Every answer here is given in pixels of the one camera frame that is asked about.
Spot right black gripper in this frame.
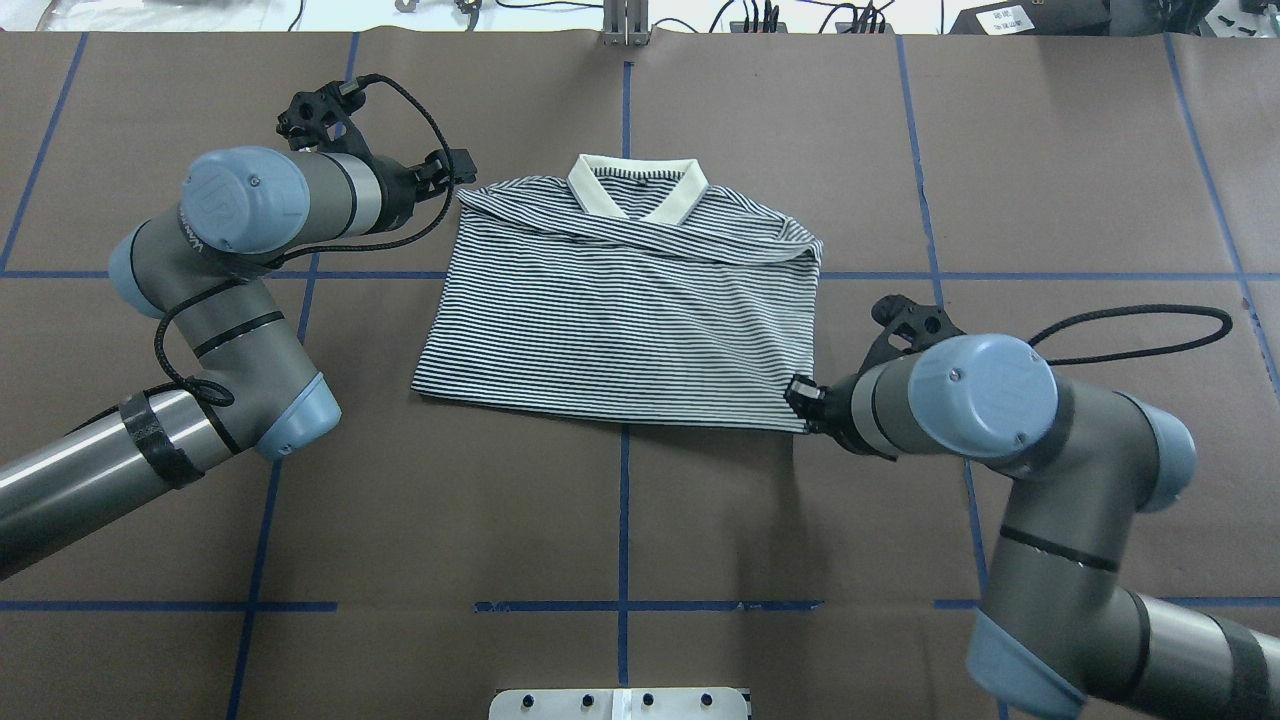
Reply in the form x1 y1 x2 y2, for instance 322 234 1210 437
783 374 861 441

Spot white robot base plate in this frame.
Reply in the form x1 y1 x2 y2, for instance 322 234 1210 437
488 685 754 719

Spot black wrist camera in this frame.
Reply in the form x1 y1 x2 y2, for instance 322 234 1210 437
275 81 372 160
859 293 965 373

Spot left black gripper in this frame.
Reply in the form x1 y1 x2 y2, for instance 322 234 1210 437
404 149 476 204

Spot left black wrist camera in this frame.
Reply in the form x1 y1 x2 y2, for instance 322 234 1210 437
275 81 372 160

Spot black braided cable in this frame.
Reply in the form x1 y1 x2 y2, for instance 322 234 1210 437
1025 305 1234 366
60 73 460 441

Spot blue white striped polo shirt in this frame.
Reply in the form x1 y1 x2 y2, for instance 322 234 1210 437
410 154 823 433

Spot aluminium frame post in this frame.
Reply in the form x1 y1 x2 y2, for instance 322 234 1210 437
600 0 652 47

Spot right black braided cable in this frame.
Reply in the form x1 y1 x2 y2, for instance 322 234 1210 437
1025 305 1234 366

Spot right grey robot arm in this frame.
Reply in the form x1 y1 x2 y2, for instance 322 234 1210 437
783 334 1279 719

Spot left black braided cable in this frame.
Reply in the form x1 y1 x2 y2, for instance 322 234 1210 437
60 73 460 441

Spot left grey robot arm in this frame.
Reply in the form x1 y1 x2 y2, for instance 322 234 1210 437
1 146 477 578

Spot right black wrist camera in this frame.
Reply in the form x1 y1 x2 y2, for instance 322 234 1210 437
859 293 965 373

